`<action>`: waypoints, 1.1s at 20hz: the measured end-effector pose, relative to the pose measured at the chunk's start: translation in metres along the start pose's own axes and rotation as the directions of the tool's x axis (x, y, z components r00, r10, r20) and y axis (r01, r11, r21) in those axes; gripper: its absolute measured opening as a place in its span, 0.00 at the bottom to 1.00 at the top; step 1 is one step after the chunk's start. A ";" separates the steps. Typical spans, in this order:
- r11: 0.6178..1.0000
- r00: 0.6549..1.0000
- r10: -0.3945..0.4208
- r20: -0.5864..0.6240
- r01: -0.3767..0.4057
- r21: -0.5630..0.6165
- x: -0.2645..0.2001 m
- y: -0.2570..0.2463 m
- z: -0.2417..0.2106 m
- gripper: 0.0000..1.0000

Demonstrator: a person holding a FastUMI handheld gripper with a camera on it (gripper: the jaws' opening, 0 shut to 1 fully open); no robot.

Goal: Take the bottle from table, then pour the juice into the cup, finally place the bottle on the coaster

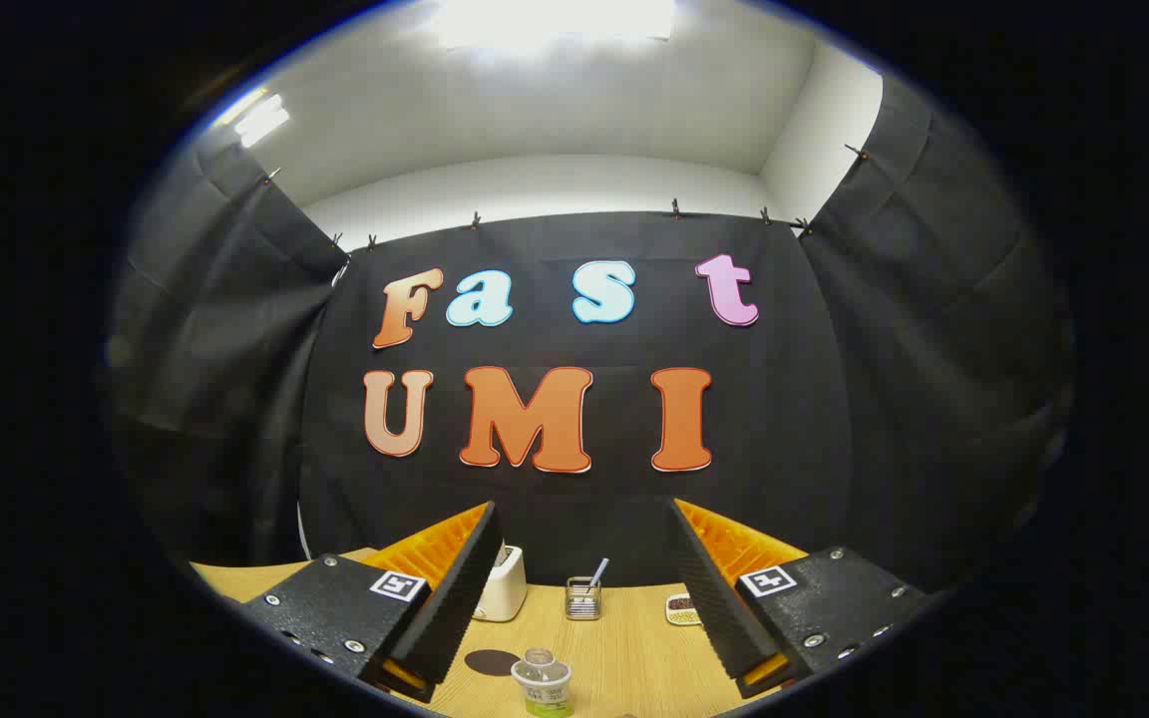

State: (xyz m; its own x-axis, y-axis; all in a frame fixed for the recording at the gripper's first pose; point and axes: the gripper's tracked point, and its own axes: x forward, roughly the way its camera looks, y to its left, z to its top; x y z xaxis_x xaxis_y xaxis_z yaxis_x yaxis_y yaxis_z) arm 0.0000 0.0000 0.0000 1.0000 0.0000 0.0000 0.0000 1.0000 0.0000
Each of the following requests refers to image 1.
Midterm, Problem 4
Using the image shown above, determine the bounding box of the cream toaster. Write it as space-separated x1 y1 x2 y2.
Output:
472 543 528 622

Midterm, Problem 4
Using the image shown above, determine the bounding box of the wooden table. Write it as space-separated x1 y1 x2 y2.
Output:
191 546 785 718

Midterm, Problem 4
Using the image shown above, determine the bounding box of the clear juice bottle white label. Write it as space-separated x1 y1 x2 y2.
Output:
511 648 574 718

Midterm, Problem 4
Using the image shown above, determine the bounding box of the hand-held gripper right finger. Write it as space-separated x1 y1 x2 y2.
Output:
669 498 935 699

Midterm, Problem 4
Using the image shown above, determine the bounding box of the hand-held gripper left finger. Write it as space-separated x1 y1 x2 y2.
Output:
240 502 504 704

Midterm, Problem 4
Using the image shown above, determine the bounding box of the ceiling light panel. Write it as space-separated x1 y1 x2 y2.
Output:
425 0 675 51
230 93 291 149

